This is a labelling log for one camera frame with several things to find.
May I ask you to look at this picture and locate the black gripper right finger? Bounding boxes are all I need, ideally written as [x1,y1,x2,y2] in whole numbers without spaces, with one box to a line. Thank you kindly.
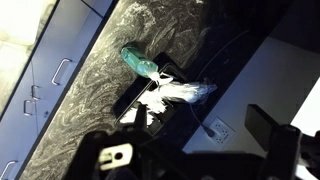
[244,103,320,180]

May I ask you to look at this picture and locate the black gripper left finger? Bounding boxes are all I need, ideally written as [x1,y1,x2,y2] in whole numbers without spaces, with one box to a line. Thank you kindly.
[63,103,191,180]

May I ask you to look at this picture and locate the grey cabinet drawers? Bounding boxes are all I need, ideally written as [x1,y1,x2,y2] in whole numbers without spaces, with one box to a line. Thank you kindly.
[0,0,104,180]

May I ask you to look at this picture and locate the black plastic tray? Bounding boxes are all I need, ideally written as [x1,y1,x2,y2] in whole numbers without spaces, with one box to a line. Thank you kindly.
[111,51,188,138]

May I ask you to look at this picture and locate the clear bag of white cutlery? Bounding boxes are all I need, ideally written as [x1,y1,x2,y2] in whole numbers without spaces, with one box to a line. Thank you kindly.
[118,74,218,126]

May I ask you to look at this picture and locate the green hand soap pump bottle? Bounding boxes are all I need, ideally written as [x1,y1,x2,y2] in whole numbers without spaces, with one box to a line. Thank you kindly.
[119,44,160,81]

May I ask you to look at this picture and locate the white wall power outlet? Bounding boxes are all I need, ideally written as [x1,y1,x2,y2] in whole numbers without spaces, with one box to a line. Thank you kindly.
[207,116,236,145]

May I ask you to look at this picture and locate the black microwave power cord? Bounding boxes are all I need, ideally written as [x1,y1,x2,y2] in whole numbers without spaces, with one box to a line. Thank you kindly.
[189,28,252,138]

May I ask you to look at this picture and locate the silver cabinet pull handle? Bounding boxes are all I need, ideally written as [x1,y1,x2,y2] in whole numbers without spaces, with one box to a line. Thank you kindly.
[0,160,18,180]
[30,84,42,101]
[22,98,37,117]
[50,57,73,87]

